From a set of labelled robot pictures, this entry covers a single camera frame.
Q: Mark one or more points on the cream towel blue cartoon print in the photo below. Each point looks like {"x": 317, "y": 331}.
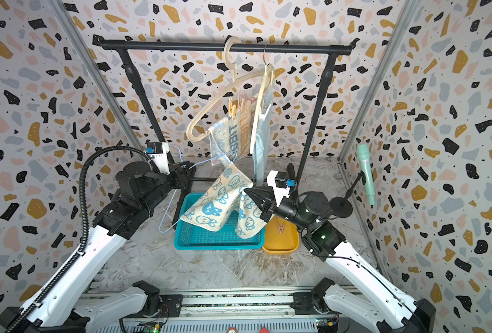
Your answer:
{"x": 226, "y": 196}

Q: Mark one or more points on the light teal towel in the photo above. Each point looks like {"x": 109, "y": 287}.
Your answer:
{"x": 261, "y": 151}

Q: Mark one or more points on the yellow plastic tray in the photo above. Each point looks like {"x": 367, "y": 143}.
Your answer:
{"x": 280, "y": 244}

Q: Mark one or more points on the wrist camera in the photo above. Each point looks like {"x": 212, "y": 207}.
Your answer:
{"x": 281, "y": 184}
{"x": 158, "y": 152}

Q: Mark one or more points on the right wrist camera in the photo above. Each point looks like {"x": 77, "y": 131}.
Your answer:
{"x": 281, "y": 184}

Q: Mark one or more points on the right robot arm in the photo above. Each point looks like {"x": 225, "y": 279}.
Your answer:
{"x": 346, "y": 249}

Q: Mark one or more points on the beige pink clothespin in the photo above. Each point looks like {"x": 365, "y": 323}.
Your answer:
{"x": 242, "y": 106}

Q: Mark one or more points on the yellow clothespin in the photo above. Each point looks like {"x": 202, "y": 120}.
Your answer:
{"x": 233, "y": 109}

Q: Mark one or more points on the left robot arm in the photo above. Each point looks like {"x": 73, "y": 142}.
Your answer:
{"x": 75, "y": 275}

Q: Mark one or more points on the cream plastic hanger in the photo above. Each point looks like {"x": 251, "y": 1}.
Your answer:
{"x": 267, "y": 81}

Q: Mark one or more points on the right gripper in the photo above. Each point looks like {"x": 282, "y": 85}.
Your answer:
{"x": 269, "y": 207}

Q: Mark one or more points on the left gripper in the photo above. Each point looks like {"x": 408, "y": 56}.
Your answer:
{"x": 181, "y": 175}

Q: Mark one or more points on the teal plastic basket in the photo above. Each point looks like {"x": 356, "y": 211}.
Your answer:
{"x": 193, "y": 238}

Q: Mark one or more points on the black clothes rack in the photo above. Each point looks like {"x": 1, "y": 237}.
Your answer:
{"x": 225, "y": 47}

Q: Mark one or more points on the aluminium rail base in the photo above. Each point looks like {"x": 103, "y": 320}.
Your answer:
{"x": 237, "y": 310}

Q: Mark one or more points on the blue wire hanger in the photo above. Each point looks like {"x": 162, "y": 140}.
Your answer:
{"x": 193, "y": 178}

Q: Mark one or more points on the cream RABBIT lettered towel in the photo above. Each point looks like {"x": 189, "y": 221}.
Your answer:
{"x": 232, "y": 135}

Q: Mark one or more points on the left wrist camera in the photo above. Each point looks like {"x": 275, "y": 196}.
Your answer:
{"x": 158, "y": 152}

